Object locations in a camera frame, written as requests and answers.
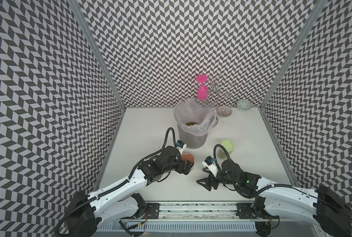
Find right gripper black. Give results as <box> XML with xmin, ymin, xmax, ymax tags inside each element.
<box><xmin>196</xmin><ymin>167</ymin><xmax>238</xmax><ymax>192</ymax></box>

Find brown jar lid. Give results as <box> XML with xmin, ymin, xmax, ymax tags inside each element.
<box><xmin>182</xmin><ymin>153</ymin><xmax>195</xmax><ymax>164</ymax></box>

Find grey mesh trash bin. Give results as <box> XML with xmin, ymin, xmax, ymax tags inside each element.
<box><xmin>174</xmin><ymin>98</ymin><xmax>217</xmax><ymax>149</ymax></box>

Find glass jar of mung beans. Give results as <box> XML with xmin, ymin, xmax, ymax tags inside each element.
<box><xmin>183</xmin><ymin>160</ymin><xmax>194</xmax><ymax>175</ymax></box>

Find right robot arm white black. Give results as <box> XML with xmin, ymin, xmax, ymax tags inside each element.
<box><xmin>197</xmin><ymin>157</ymin><xmax>352</xmax><ymax>237</ymax></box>

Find glass jar with beans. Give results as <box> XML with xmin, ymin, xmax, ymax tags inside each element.
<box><xmin>216</xmin><ymin>147</ymin><xmax>233</xmax><ymax>160</ymax></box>

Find green jar lid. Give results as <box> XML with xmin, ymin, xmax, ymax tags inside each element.
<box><xmin>220</xmin><ymin>140</ymin><xmax>234</xmax><ymax>154</ymax></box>

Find clear plastic bin liner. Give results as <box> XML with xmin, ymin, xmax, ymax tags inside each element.
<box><xmin>174</xmin><ymin>98</ymin><xmax>217</xmax><ymax>136</ymax></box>

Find small brown glass bowl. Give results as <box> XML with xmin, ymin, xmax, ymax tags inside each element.
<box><xmin>216</xmin><ymin>105</ymin><xmax>232</xmax><ymax>118</ymax></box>

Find pink plastic wine glass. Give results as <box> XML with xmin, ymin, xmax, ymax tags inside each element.
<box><xmin>196</xmin><ymin>74</ymin><xmax>209</xmax><ymax>100</ymax></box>

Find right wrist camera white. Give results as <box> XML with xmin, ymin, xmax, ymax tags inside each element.
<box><xmin>202</xmin><ymin>156</ymin><xmax>218</xmax><ymax>177</ymax></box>

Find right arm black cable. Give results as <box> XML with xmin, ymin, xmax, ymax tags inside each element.
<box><xmin>213</xmin><ymin>144</ymin><xmax>322</xmax><ymax>199</ymax></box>

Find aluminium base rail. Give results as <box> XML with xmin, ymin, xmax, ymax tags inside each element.
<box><xmin>93</xmin><ymin>200</ymin><xmax>325</xmax><ymax>237</ymax></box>

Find silver wire glass rack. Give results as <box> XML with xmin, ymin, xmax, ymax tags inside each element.
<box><xmin>198</xmin><ymin>74</ymin><xmax>236</xmax><ymax>128</ymax></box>

